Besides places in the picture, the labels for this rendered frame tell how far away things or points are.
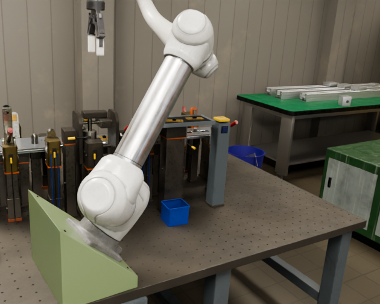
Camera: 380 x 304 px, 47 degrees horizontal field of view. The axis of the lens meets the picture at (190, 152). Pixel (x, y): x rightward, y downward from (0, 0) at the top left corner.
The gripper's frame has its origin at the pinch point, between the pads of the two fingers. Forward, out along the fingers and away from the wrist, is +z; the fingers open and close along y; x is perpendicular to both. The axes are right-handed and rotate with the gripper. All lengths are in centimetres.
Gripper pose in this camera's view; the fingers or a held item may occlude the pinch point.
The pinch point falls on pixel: (95, 50)
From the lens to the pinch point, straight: 192.2
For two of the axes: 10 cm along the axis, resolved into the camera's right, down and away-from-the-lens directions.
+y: -4.5, -2.9, 8.4
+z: -0.6, 9.5, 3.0
